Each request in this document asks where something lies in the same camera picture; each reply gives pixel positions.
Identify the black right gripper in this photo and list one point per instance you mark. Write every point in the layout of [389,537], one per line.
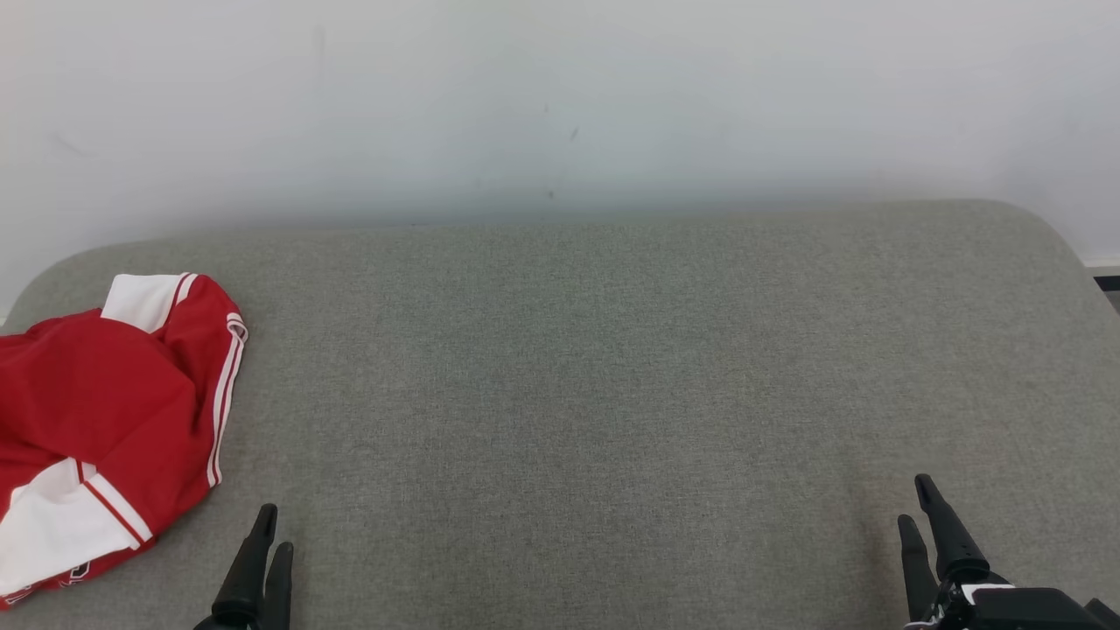
[1024,611]

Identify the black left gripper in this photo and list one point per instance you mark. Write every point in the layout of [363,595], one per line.
[229,626]

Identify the red basketball jersey white sleeves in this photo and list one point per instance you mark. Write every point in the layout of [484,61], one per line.
[52,534]

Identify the red shorts with white stripe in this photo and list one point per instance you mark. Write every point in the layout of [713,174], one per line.
[105,385]

